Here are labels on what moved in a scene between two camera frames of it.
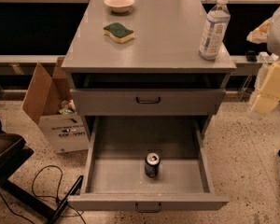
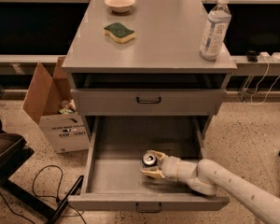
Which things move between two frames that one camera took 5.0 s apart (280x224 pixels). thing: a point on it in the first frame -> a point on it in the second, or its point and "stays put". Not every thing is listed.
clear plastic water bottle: x=215 y=29 stays put
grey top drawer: x=147 y=102 stays put
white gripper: x=279 y=35 -> x=170 y=167
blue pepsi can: x=151 y=164 stays put
